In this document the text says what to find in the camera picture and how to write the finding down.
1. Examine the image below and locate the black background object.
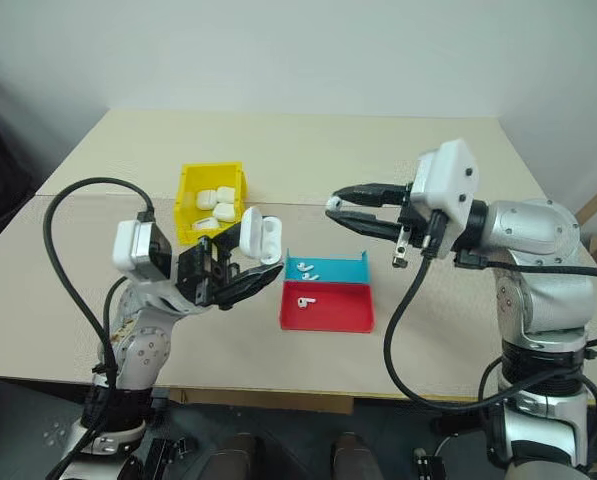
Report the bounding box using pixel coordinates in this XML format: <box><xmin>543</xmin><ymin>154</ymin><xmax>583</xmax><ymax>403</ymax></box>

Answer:
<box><xmin>0</xmin><ymin>92</ymin><xmax>35</xmax><ymax>257</ymax></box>

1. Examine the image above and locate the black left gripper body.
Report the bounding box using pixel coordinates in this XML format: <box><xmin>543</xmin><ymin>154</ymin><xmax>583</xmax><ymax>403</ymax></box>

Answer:
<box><xmin>175</xmin><ymin>234</ymin><xmax>243</xmax><ymax>307</ymax></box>

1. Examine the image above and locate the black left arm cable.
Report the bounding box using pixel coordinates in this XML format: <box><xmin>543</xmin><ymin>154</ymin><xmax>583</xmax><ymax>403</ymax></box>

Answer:
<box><xmin>45</xmin><ymin>177</ymin><xmax>157</xmax><ymax>480</ymax></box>

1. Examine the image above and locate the red plastic tray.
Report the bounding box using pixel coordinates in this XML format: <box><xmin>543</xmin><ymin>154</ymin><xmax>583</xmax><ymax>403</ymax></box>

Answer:
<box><xmin>278</xmin><ymin>280</ymin><xmax>378</xmax><ymax>333</ymax></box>

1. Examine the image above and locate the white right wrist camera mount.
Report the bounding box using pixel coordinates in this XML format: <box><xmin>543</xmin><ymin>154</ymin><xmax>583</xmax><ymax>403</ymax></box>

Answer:
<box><xmin>408</xmin><ymin>138</ymin><xmax>482</xmax><ymax>260</ymax></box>

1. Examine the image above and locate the yellow plastic bin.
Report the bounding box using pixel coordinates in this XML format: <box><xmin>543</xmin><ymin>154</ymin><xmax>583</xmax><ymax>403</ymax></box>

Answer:
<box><xmin>172</xmin><ymin>160</ymin><xmax>251</xmax><ymax>246</ymax></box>

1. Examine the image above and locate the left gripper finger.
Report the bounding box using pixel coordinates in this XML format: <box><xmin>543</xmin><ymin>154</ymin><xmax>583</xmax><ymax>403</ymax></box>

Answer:
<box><xmin>216</xmin><ymin>262</ymin><xmax>285</xmax><ymax>311</ymax></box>
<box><xmin>211</xmin><ymin>222</ymin><xmax>252</xmax><ymax>262</ymax></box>

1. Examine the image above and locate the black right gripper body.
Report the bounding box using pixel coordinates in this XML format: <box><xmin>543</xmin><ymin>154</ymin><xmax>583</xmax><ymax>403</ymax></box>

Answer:
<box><xmin>391</xmin><ymin>181</ymin><xmax>452</xmax><ymax>269</ymax></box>

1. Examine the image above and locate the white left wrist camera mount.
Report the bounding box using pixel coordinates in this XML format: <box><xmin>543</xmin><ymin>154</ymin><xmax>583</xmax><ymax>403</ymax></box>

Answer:
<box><xmin>112</xmin><ymin>218</ymin><xmax>175</xmax><ymax>282</ymax></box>

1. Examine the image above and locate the blue plastic tray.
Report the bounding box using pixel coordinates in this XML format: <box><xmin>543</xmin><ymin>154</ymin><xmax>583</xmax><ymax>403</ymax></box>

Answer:
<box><xmin>282</xmin><ymin>248</ymin><xmax>372</xmax><ymax>287</ymax></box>

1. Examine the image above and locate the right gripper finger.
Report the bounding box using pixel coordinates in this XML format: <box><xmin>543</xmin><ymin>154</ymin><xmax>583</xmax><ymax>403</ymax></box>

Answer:
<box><xmin>329</xmin><ymin>182</ymin><xmax>409</xmax><ymax>208</ymax></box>
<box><xmin>325</xmin><ymin>207</ymin><xmax>404</xmax><ymax>245</ymax></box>

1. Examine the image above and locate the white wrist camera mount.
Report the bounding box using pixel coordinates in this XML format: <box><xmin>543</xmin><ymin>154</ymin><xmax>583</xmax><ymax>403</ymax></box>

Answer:
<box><xmin>112</xmin><ymin>218</ymin><xmax>175</xmax><ymax>282</ymax></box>
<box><xmin>408</xmin><ymin>138</ymin><xmax>482</xmax><ymax>260</ymax></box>

